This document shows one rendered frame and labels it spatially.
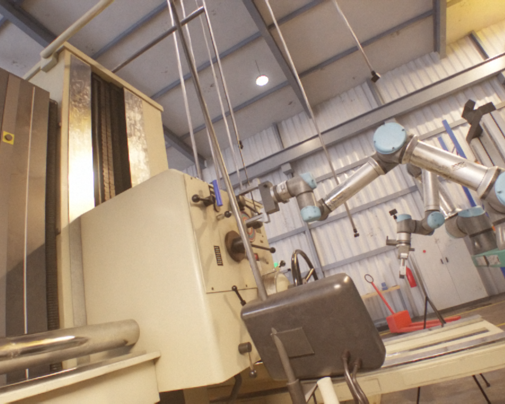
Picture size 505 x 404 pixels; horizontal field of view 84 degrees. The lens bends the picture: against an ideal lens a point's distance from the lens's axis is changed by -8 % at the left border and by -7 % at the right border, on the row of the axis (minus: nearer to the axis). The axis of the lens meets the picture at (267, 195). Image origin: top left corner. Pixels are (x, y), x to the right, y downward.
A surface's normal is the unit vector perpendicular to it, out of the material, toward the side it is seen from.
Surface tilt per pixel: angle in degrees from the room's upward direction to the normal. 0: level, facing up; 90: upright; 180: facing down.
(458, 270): 90
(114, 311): 90
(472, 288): 90
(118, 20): 169
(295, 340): 109
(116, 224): 90
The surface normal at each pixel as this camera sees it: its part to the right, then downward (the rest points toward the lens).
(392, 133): -0.54, -0.27
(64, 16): 0.17, 0.85
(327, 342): -0.50, 0.18
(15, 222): 0.88, -0.36
